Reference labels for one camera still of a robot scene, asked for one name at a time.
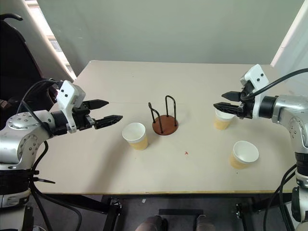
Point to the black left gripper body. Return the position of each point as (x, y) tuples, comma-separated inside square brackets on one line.
[(81, 118)]

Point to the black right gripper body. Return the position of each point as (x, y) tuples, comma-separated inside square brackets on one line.
[(246, 108)]

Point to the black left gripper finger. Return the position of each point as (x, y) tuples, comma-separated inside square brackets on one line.
[(109, 121), (98, 104)]

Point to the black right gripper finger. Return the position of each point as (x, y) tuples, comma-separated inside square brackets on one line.
[(226, 107), (232, 96)]

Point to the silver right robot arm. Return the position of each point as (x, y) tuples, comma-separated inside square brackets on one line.
[(288, 106)]

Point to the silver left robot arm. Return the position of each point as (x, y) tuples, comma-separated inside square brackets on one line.
[(14, 142)]

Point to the yellow ribbed paper cup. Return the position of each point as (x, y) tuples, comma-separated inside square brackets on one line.
[(245, 151), (138, 144), (221, 124)]

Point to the black zip tie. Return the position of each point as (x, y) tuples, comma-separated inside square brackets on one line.
[(43, 180)]

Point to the white board panel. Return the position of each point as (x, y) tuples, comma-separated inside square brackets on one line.
[(292, 36)]

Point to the black office chair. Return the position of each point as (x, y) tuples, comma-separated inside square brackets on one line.
[(14, 60)]

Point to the dark rounded shape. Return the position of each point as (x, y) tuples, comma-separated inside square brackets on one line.
[(151, 223), (207, 223)]

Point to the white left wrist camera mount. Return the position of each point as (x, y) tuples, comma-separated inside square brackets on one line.
[(68, 95)]

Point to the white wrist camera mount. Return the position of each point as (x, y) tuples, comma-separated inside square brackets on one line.
[(68, 95), (256, 74)]

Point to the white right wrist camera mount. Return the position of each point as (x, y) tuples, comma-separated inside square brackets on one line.
[(256, 74)]

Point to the black metal table frame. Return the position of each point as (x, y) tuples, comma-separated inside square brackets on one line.
[(180, 196)]

